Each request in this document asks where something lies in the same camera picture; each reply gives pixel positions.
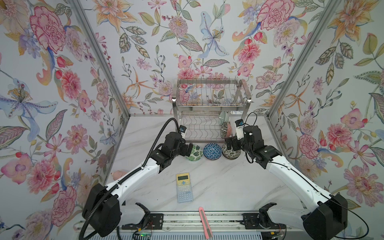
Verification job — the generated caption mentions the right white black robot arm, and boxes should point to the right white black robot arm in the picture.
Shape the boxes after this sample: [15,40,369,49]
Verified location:
[225,120,348,240]

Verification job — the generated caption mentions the green leaf pattern bowl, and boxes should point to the green leaf pattern bowl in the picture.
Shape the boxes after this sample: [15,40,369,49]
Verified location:
[186,145,203,162]

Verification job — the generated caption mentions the pink utility knife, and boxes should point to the pink utility knife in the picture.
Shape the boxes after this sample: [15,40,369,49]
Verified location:
[199,207,213,240]

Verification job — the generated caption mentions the pale green ceramic bowl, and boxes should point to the pale green ceramic bowl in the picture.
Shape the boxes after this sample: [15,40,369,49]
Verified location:
[219,111,228,126]

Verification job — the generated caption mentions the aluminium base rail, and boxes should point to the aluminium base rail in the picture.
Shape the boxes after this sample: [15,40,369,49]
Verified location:
[120,211,299,233]

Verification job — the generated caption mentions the black white floral bowl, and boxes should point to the black white floral bowl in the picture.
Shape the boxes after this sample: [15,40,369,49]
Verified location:
[222,144,242,160]
[221,122,232,139]

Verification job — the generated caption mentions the steel two-tier dish rack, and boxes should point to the steel two-tier dish rack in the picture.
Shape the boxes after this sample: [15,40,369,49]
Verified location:
[172,79,252,144]

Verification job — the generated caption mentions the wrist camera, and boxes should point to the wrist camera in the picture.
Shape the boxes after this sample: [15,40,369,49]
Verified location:
[235,119,245,140]
[179,125,187,139]

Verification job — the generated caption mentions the blue patterned ceramic bowl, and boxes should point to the blue patterned ceramic bowl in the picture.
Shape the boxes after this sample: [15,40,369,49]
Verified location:
[203,143,222,161]

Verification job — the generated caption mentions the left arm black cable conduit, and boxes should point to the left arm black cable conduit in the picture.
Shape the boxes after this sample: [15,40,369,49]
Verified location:
[78,117,180,240]

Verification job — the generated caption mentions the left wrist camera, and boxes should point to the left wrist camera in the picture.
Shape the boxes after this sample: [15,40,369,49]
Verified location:
[179,125,187,139]

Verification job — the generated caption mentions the yellow blue calculator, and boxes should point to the yellow blue calculator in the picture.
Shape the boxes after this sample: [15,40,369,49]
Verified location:
[176,173,194,204]

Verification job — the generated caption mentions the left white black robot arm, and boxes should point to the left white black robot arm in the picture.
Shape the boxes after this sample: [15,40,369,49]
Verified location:
[79,132,193,240]

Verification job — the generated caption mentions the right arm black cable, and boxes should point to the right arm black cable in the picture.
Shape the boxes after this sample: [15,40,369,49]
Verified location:
[244,112,370,240]

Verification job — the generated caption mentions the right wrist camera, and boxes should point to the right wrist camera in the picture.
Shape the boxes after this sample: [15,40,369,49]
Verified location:
[235,119,245,140]

